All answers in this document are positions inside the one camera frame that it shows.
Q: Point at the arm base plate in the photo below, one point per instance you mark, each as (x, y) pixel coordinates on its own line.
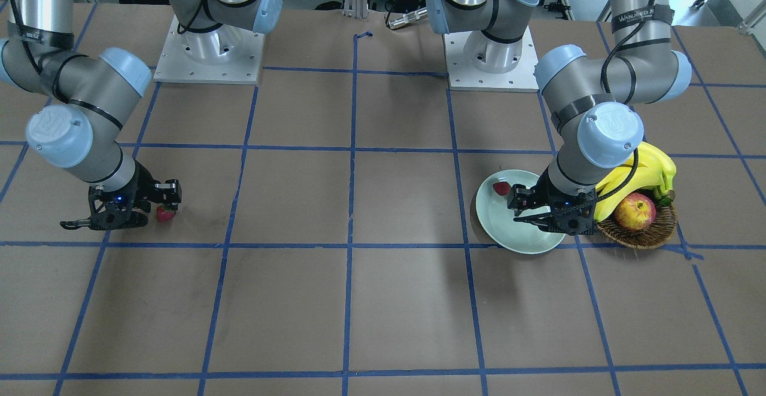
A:
(228, 55)
(477, 64)

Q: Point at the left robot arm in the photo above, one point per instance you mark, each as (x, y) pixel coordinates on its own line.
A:
(589, 99)

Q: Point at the red apple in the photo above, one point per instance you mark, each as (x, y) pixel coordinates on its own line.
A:
(635, 212)

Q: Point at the light green plate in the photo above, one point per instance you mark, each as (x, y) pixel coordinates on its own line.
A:
(498, 221)

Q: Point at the wicker fruit basket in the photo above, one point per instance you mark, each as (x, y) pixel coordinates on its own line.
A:
(655, 235)

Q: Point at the red strawberry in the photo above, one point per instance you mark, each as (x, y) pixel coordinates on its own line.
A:
(164, 213)
(502, 188)

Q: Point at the yellow banana bunch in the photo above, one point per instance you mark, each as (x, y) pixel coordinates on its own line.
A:
(655, 172)

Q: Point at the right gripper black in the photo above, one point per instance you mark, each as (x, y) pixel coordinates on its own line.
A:
(142, 185)

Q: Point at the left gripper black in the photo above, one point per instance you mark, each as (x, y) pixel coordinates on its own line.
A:
(546, 191)

